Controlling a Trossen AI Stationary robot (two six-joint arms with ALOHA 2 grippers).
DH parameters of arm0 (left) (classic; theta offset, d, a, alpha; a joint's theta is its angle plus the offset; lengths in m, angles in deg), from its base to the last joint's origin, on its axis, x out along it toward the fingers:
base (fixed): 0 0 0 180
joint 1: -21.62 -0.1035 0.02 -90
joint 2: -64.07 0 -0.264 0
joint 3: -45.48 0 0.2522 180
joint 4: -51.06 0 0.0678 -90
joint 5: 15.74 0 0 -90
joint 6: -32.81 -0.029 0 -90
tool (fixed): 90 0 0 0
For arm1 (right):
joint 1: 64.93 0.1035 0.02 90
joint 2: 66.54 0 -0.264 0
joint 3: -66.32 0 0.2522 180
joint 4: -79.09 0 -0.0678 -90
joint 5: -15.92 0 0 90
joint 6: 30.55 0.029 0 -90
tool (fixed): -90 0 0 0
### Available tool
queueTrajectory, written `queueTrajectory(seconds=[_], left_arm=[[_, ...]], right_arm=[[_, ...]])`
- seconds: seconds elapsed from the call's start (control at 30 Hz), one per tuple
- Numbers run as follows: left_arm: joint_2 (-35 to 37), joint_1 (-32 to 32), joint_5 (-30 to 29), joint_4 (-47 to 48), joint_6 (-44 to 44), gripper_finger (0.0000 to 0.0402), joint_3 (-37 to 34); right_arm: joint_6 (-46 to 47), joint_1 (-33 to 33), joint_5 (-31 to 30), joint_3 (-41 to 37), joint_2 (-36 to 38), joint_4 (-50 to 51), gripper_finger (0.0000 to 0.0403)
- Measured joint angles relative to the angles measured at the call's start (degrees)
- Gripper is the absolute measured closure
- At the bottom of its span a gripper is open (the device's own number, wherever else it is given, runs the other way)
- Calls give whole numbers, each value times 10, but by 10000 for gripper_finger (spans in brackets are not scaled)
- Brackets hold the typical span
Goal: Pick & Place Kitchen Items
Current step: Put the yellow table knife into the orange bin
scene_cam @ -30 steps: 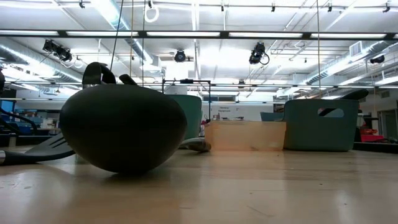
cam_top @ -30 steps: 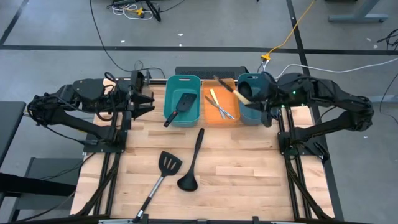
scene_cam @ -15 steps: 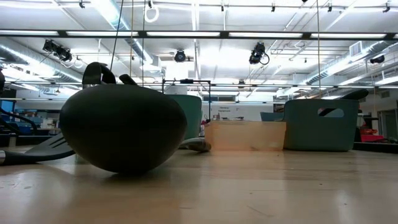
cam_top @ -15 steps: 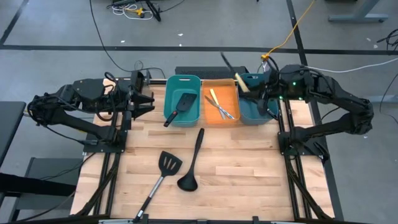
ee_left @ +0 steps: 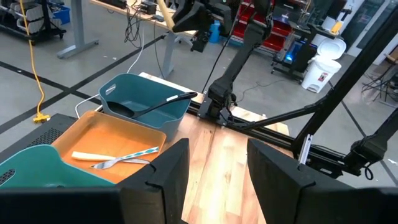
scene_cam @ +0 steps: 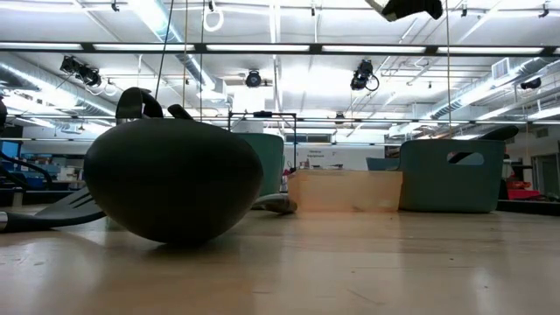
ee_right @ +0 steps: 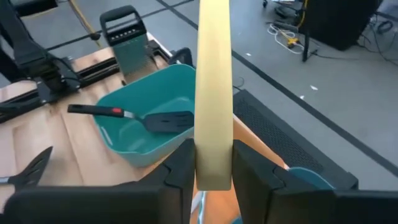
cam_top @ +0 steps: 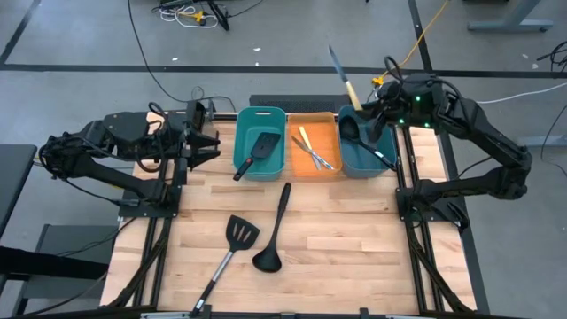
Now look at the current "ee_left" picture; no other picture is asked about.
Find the black perforated computer case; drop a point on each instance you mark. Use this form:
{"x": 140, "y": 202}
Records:
{"x": 40, "y": 137}

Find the black shelf cart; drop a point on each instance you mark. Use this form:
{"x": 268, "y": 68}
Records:
{"x": 31, "y": 15}

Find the black ladle with white label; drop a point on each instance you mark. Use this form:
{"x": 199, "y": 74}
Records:
{"x": 119, "y": 109}

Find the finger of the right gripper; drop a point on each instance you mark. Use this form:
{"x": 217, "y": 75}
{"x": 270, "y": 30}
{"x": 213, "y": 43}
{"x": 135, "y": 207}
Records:
{"x": 192, "y": 18}

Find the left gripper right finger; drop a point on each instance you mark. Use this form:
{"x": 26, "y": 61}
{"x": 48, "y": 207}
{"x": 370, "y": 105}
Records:
{"x": 273, "y": 180}

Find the red tool cabinet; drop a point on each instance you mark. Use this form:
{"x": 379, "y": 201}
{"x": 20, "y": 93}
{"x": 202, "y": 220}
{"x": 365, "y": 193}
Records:
{"x": 280, "y": 31}

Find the light teal plastic bin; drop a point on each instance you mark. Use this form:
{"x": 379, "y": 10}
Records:
{"x": 46, "y": 171}

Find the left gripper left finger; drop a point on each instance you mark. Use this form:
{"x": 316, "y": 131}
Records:
{"x": 171, "y": 174}

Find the black cart with blue light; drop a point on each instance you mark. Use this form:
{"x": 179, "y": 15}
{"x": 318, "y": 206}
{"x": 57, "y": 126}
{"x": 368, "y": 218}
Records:
{"x": 298, "y": 59}

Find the white trash bin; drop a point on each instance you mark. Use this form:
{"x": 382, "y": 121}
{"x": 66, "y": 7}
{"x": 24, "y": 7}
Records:
{"x": 321, "y": 71}

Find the orange plastic bin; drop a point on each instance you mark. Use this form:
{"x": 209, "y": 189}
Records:
{"x": 102, "y": 137}

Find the blue storage bin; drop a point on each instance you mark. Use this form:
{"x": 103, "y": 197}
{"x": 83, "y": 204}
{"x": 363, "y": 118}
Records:
{"x": 62, "y": 15}

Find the blue bottle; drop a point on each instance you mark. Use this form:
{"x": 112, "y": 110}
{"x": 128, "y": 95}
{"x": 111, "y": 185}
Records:
{"x": 214, "y": 32}

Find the grey metal desk leg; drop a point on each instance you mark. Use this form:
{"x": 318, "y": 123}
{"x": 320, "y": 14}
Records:
{"x": 169, "y": 53}
{"x": 77, "y": 37}

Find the dark blue-teal plastic bin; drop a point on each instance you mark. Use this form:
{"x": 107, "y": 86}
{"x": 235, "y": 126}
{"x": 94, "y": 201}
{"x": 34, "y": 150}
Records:
{"x": 146, "y": 90}

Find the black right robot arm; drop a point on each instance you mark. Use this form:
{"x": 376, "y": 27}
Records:
{"x": 242, "y": 53}

